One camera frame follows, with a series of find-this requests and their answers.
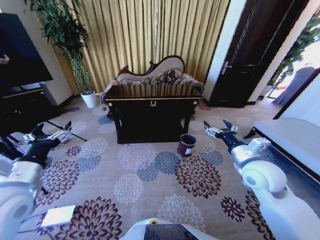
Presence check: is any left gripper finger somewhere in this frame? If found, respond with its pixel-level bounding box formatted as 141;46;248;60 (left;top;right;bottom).
47;120;74;145
23;123;45;144

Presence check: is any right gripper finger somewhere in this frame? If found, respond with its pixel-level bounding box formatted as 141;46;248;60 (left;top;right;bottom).
222;119;239;136
203;120;224;138

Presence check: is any dark brown trash bin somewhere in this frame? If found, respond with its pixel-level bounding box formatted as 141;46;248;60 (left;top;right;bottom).
176;133;198;158

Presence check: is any black tripod leg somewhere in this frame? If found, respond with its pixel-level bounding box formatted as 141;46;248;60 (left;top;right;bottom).
46;120;88;143

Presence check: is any dark television cabinet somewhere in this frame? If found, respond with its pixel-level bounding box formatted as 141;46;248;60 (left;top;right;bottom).
0;84;61;136

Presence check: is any white plant pot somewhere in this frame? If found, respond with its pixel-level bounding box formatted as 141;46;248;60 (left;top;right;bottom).
80;90;98;109

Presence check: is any grey throw blanket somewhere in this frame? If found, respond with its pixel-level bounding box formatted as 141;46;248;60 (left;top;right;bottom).
98;83;112;105

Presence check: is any dark wooden console table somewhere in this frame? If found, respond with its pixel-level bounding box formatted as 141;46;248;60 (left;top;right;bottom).
104;84;203;145

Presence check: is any white flat box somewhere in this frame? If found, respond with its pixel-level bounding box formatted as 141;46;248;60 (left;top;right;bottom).
40;204;77;228

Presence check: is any brown patterned plump cushion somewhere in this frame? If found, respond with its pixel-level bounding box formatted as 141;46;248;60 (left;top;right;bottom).
150;69;185;86

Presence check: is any dark wooden door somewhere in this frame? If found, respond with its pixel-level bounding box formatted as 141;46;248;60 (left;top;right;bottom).
206;0;310;109

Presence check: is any cream chaise sofa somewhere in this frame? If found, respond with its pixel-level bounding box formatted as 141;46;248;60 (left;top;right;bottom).
114;55;205;101

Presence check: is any black flat television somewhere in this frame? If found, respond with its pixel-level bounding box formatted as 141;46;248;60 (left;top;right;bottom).
0;12;54;89

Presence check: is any brown patterned flat cushion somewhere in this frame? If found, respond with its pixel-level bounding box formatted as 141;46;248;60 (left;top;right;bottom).
119;77;151;86

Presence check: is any tall green bamboo plant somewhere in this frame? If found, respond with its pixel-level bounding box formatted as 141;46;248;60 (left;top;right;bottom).
24;0;95;95

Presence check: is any green leafy tree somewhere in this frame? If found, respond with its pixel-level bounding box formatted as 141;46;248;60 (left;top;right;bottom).
266;13;320;94

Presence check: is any white robot front shell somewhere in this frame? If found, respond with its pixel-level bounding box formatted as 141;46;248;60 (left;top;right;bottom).
122;216;209;240

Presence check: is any golden pleated curtain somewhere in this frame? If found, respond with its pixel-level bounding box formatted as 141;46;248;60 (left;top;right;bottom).
36;0;231;96

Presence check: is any silver door handle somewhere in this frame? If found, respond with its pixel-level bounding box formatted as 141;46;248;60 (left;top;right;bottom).
220;60;232;75

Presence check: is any dark wooden frame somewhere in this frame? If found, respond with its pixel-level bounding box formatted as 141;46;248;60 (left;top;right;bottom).
273;67;320;120

